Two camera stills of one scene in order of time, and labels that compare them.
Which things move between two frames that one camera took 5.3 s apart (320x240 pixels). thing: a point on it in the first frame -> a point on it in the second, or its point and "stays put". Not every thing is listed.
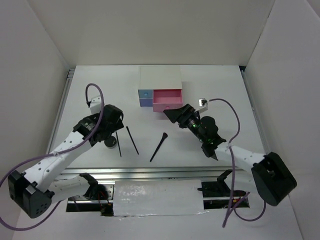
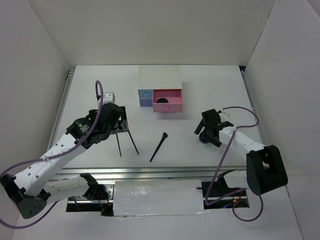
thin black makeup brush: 131,137 stays put
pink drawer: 167,99 stays put
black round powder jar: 110,143 -> 162,100
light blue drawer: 145,93 stays put
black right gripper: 175,114 -> 201,125
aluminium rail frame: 112,174 stays put
